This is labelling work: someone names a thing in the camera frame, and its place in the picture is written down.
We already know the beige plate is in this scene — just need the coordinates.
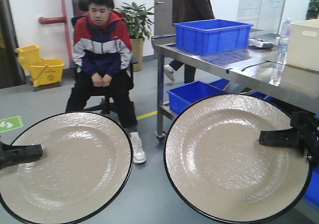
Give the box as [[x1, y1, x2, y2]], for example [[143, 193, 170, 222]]
[[0, 112, 133, 224], [164, 94, 312, 224]]

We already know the yellow mop bucket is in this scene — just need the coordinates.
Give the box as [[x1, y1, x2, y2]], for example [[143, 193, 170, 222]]
[[15, 44, 65, 91]]

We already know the cream plastic storage bin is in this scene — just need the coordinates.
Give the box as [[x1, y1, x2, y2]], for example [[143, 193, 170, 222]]
[[286, 19, 319, 72]]

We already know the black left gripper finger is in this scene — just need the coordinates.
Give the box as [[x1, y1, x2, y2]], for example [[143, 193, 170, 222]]
[[0, 142, 43, 169]]

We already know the seated person red jacket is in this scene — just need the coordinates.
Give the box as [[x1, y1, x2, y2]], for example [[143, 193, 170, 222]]
[[65, 0, 147, 164]]

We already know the blue plastic crate on table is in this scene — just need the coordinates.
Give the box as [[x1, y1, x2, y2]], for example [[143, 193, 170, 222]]
[[174, 19, 253, 56]]

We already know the stainless steel table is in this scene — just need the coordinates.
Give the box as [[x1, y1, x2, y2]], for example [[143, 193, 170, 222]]
[[151, 34, 319, 142]]

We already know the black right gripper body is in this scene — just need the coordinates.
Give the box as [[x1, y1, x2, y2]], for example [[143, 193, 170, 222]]
[[290, 112, 319, 162]]

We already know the walking person brown coat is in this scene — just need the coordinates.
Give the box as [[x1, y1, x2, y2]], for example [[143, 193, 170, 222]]
[[163, 0, 215, 84]]

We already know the potted plant in gold pot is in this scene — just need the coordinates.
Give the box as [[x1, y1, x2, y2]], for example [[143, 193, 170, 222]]
[[117, 2, 154, 72]]

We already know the blue crate under table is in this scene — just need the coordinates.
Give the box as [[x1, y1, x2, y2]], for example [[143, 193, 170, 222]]
[[167, 79, 229, 114]]

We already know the clear water bottle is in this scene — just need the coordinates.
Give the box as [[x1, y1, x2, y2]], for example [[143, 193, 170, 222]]
[[277, 18, 292, 54]]

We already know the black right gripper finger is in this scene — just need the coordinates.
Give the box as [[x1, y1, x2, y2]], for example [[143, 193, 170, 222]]
[[259, 128, 303, 148]]

